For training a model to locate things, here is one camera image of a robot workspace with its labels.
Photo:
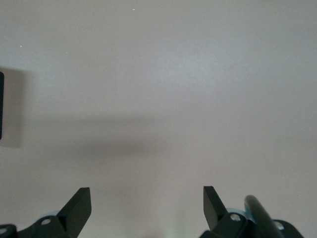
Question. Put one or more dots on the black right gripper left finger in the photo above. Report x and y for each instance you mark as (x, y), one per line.
(71, 218)

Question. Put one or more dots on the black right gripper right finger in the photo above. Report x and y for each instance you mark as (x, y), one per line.
(218, 223)

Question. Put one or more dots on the black plastic box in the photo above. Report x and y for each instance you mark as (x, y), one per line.
(1, 106)

